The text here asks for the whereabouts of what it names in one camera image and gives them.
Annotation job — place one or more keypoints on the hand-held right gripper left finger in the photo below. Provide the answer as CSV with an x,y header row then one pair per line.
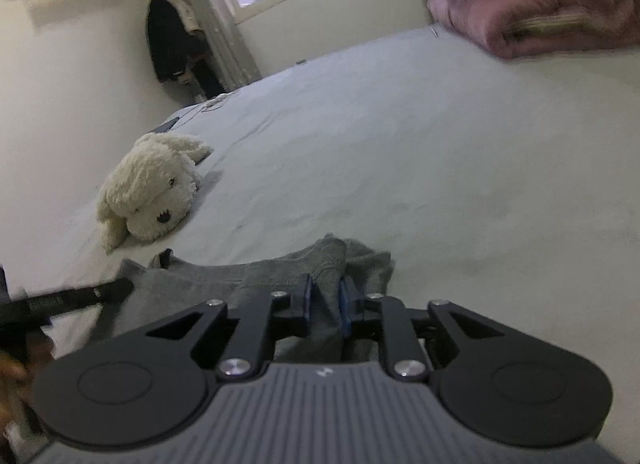
x,y
308,301

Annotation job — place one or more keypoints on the dark hanging clothes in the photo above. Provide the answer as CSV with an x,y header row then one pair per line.
x,y
170,44

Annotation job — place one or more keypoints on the bed with grey sheet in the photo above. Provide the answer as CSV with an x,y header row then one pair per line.
x,y
400,144

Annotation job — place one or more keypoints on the white plush dog toy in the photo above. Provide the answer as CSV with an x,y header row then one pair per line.
x,y
150,184

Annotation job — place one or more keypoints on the grey curtain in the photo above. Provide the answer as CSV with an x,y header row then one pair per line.
x,y
220,19

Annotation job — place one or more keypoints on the person's left hand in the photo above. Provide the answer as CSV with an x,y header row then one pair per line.
x,y
35,349

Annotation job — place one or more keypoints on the cream hanging garment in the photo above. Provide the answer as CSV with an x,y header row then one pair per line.
x,y
187,14

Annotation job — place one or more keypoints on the dark tablet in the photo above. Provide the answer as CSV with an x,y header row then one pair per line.
x,y
165,125

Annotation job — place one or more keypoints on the grey t-shirt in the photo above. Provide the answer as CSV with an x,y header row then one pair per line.
x,y
210,284

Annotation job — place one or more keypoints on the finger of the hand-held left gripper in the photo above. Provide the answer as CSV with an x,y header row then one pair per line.
x,y
80,296

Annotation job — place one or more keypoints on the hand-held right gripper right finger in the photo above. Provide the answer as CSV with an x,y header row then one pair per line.
x,y
344,309

